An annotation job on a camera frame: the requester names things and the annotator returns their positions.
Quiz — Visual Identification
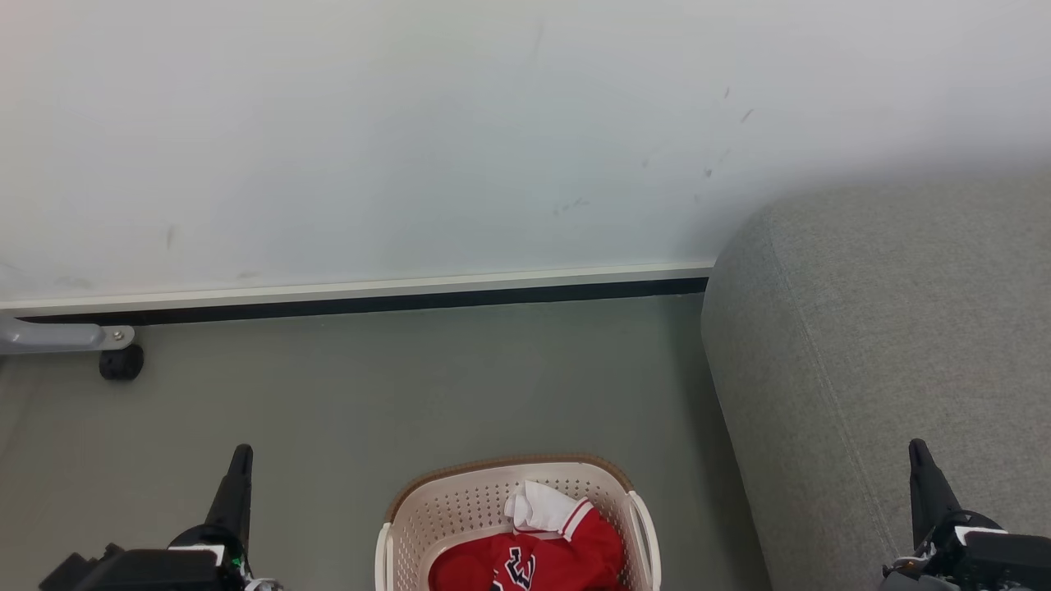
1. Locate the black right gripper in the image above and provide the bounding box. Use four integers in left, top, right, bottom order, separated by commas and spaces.
879, 438, 1051, 591

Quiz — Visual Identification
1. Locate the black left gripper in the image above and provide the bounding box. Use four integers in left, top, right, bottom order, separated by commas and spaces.
39, 444, 255, 591

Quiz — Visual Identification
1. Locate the red jersey with black lettering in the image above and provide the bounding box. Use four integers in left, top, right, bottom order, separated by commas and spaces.
427, 497, 630, 591

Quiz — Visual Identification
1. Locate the grey fabric sofa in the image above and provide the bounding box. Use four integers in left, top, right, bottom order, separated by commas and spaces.
700, 174, 1051, 591

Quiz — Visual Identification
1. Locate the black caster wheel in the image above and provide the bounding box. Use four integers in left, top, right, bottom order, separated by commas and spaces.
99, 344, 145, 382

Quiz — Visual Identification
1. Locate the cream laundry basket brown rim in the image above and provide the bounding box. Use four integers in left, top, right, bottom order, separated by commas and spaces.
374, 454, 663, 591

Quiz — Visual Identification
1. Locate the grey metal stand leg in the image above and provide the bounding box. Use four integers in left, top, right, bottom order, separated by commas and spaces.
0, 316, 137, 355

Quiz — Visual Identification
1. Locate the white and black baseboard strip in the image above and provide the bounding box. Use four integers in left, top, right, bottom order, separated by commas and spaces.
0, 262, 714, 326

